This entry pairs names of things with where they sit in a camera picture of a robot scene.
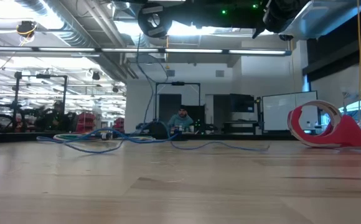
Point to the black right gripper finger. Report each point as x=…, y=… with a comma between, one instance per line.
x=182, y=15

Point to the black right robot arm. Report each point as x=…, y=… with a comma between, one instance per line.
x=286, y=12

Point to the black cabinet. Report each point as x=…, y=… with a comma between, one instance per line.
x=242, y=104

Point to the white whiteboard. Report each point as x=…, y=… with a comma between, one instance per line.
x=280, y=109

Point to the person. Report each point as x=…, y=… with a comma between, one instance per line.
x=180, y=121
x=57, y=107

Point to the long light bar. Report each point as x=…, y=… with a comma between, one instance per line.
x=74, y=49

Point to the red tool cabinet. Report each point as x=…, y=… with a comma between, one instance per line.
x=85, y=121

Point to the black ceiling device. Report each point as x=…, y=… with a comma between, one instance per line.
x=26, y=28

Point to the red tape dispenser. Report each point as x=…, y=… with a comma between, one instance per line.
x=348, y=133

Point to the background robot rig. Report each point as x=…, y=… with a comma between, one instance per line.
x=28, y=119

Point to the silver ventilation duct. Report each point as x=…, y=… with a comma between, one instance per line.
x=74, y=34

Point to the black metal table frame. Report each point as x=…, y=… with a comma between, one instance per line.
x=6, y=137

